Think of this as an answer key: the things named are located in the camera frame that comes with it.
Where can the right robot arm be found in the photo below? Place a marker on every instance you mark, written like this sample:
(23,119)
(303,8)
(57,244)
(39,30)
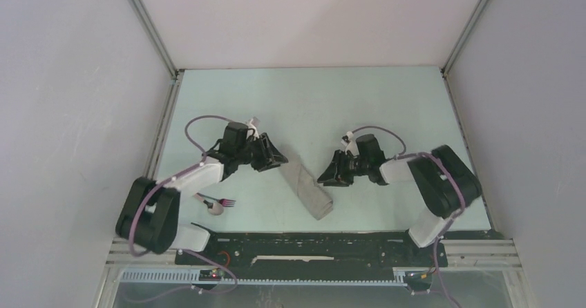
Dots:
(446,184)

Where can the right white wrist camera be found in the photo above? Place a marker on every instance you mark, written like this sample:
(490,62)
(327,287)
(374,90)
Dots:
(349,144)

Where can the aluminium frame post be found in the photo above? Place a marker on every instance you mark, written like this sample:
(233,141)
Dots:
(152,33)
(464,36)

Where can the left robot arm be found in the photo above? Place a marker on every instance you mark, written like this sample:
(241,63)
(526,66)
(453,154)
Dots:
(150,215)

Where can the grey cloth napkin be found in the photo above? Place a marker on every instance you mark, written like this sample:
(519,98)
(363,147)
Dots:
(315,199)

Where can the purple metallic fork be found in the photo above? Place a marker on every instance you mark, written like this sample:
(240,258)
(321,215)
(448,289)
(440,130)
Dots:
(224,202)

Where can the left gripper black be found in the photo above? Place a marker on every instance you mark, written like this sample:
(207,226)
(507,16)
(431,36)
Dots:
(265,162)

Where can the right aluminium frame post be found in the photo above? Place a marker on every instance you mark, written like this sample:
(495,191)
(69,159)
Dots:
(464,36)

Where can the white cable duct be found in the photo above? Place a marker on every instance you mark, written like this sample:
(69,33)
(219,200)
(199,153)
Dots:
(204,277)

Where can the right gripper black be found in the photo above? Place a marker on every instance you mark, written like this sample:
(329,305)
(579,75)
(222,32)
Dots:
(336,175)

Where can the pink handled spoon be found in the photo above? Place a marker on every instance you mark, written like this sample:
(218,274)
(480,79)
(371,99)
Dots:
(213,207)

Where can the left aluminium frame post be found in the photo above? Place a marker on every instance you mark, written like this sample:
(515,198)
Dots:
(152,33)

